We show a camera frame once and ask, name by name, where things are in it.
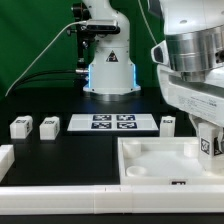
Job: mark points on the white tag board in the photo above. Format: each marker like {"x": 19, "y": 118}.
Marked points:
{"x": 112, "y": 122}

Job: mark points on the black camera on mount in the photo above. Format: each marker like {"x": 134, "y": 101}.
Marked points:
{"x": 94, "y": 27}

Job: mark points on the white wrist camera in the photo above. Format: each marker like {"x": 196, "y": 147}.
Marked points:
{"x": 159, "y": 53}

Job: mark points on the white square tabletop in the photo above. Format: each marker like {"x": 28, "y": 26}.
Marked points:
{"x": 162, "y": 161}

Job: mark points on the white front obstacle bar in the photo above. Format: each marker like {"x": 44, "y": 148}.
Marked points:
{"x": 111, "y": 199}

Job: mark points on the white obstacle bar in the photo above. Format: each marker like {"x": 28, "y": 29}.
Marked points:
{"x": 6, "y": 159}
{"x": 111, "y": 199}

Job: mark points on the white left obstacle bar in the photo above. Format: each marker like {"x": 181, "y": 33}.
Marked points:
{"x": 6, "y": 159}

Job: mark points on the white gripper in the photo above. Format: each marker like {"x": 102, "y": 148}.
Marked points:
{"x": 201, "y": 100}

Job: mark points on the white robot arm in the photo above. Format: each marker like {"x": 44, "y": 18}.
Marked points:
{"x": 190, "y": 59}

